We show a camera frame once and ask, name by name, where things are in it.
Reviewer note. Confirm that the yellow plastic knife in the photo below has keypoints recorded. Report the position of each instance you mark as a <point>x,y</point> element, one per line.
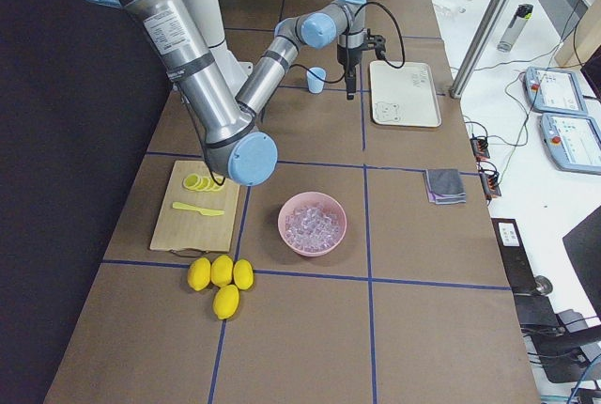
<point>200,210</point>

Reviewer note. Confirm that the lemon three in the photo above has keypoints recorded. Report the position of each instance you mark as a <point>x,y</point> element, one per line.
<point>243,274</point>

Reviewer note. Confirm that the teach pendant far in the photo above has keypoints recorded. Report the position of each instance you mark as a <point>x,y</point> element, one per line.
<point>552,90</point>

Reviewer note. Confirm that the lemon two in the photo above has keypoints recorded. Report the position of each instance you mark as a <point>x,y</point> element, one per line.
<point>221,271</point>

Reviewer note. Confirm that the pink bowl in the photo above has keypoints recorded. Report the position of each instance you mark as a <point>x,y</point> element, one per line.
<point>310,199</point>

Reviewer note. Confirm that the teach pendant near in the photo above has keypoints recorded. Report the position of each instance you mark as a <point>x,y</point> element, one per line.
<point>572,141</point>

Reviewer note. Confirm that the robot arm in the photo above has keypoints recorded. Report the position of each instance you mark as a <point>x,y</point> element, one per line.
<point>188,36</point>

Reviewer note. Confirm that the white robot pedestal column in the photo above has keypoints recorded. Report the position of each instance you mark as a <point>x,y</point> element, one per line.
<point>207,16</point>

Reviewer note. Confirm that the lemon slices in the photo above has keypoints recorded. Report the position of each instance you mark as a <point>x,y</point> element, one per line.
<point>201,183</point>

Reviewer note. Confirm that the wooden cutting board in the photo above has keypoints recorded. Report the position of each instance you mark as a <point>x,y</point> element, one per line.
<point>196,213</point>

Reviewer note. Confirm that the cream serving tray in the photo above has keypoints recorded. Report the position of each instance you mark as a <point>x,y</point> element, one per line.
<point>403,97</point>

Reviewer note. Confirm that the lemon one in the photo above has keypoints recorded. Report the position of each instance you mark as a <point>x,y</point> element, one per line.
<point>199,273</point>

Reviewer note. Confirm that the grey folded cloth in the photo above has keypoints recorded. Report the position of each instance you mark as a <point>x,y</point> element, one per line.
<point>444,186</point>

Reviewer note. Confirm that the aluminium frame post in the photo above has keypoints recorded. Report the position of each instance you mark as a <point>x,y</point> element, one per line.
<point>491,16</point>

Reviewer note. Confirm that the teach pendant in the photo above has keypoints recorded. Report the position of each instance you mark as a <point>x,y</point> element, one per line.
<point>552,90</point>
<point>572,141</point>

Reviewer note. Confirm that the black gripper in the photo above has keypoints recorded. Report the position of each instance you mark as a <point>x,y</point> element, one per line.
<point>347,57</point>

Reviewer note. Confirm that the light blue cup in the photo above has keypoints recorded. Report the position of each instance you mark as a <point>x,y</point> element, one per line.
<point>315,77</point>

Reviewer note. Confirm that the lemon four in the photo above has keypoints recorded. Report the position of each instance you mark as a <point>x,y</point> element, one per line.
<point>226,302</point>

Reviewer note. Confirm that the clear ice cubes pile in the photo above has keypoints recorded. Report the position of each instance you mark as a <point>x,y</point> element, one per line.
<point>312,229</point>

